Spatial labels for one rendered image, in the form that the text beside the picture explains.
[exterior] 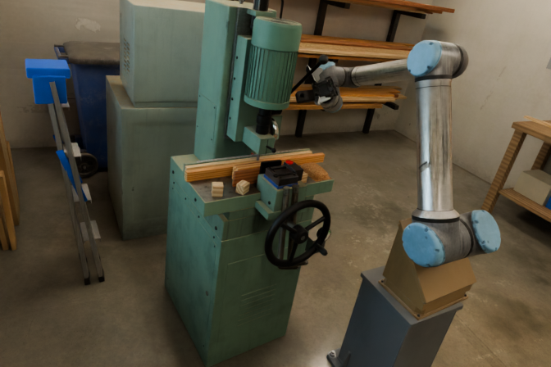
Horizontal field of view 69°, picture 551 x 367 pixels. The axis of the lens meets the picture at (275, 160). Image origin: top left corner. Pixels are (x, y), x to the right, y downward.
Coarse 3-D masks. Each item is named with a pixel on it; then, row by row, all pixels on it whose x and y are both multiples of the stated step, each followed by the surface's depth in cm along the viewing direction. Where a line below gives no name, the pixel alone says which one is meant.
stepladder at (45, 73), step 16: (32, 64) 167; (48, 64) 171; (64, 64) 174; (48, 80) 167; (64, 80) 170; (48, 96) 169; (64, 96) 172; (64, 128) 177; (64, 144) 196; (64, 160) 183; (64, 176) 187; (80, 192) 192; (80, 224) 219; (96, 224) 221; (80, 240) 205; (80, 256) 209; (96, 256) 212
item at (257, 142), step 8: (248, 128) 165; (248, 136) 164; (256, 136) 159; (264, 136) 159; (272, 136) 161; (248, 144) 164; (256, 144) 160; (264, 144) 158; (272, 144) 161; (256, 152) 160; (264, 152) 160; (272, 152) 163
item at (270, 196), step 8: (264, 184) 150; (304, 184) 151; (264, 192) 151; (272, 192) 146; (280, 192) 145; (304, 192) 152; (264, 200) 151; (272, 200) 146; (280, 200) 147; (272, 208) 147; (280, 208) 148
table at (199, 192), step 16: (192, 192) 149; (208, 192) 147; (224, 192) 149; (256, 192) 153; (320, 192) 171; (208, 208) 142; (224, 208) 146; (240, 208) 151; (256, 208) 153; (304, 208) 156
